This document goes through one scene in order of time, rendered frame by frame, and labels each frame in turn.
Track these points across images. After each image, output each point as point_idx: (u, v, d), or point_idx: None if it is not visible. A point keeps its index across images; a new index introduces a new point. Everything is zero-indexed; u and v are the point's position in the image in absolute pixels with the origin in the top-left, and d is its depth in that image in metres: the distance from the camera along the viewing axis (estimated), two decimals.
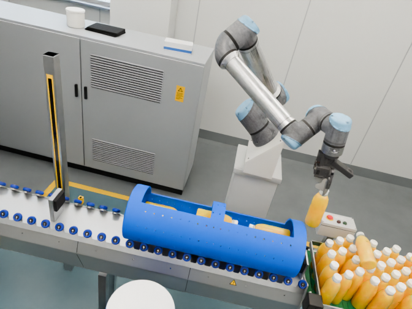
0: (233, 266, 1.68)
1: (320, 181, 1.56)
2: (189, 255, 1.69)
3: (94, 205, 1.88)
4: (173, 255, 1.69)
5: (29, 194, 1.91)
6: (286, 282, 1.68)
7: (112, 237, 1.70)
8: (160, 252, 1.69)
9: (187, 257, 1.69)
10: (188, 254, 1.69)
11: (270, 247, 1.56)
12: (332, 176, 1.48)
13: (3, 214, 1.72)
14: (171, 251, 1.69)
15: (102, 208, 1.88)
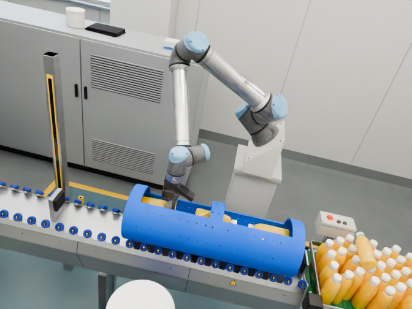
0: (232, 265, 1.69)
1: (171, 200, 1.76)
2: (188, 255, 1.69)
3: (94, 205, 1.88)
4: (173, 255, 1.69)
5: (29, 194, 1.91)
6: (286, 282, 1.68)
7: (112, 237, 1.70)
8: (160, 251, 1.69)
9: (187, 257, 1.69)
10: (187, 253, 1.69)
11: (268, 247, 1.56)
12: (177, 198, 1.69)
13: (3, 214, 1.72)
14: (171, 251, 1.69)
15: (102, 208, 1.88)
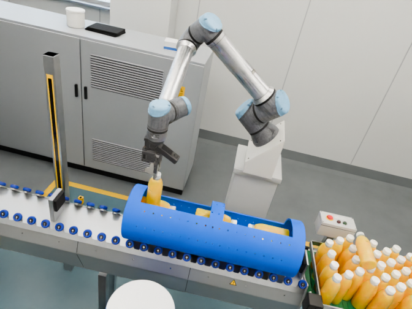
0: (232, 265, 1.69)
1: None
2: (188, 255, 1.69)
3: (94, 205, 1.88)
4: (173, 255, 1.69)
5: (29, 194, 1.91)
6: (286, 282, 1.68)
7: (112, 237, 1.70)
8: (160, 251, 1.69)
9: (187, 257, 1.69)
10: (187, 253, 1.69)
11: (268, 247, 1.56)
12: (159, 160, 1.51)
13: (3, 214, 1.72)
14: (171, 251, 1.69)
15: (102, 208, 1.88)
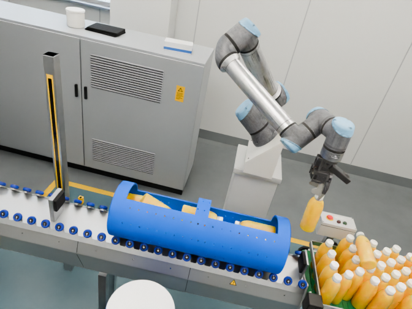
0: (227, 269, 1.68)
1: (315, 185, 1.52)
2: (184, 259, 1.69)
3: (94, 205, 1.88)
4: (171, 252, 1.69)
5: (29, 194, 1.91)
6: (286, 282, 1.68)
7: (111, 242, 1.70)
8: (154, 249, 1.70)
9: (186, 257, 1.69)
10: (186, 261, 1.69)
11: (254, 243, 1.56)
12: (329, 181, 1.44)
13: (3, 214, 1.72)
14: (173, 256, 1.69)
15: (102, 208, 1.88)
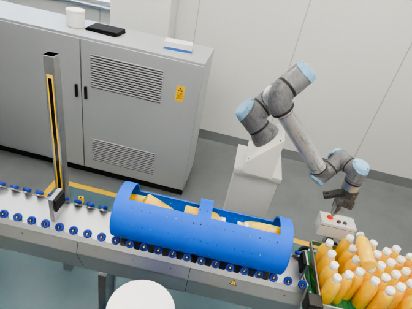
0: (227, 267, 1.68)
1: (338, 213, 1.89)
2: (184, 257, 1.69)
3: (94, 205, 1.88)
4: (171, 251, 1.69)
5: (29, 194, 1.91)
6: (286, 282, 1.68)
7: (111, 240, 1.70)
8: (156, 247, 1.70)
9: (186, 256, 1.69)
10: (184, 260, 1.69)
11: (256, 244, 1.56)
12: (335, 198, 1.88)
13: (3, 214, 1.72)
14: (171, 256, 1.69)
15: (102, 208, 1.88)
